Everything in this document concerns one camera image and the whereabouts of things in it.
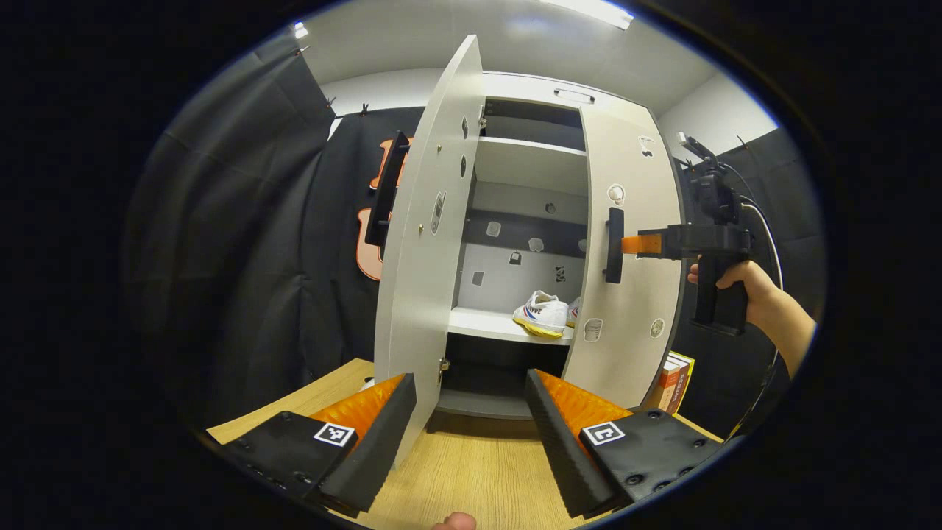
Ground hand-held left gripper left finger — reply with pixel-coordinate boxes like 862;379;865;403
210;373;418;520

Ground white cabinet door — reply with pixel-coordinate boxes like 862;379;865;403
373;35;485;468
563;103;685;411

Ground large ceiling light panel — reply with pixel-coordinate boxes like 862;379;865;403
541;0;635;30

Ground white shoe cabinet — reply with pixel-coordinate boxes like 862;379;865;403
434;71;663;420

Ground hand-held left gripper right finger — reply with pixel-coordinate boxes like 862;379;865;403
524;370;743;520

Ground black door handle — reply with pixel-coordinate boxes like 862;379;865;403
365;131;410;247
603;208;626;284

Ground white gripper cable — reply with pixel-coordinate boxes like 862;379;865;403
740;197;785;292

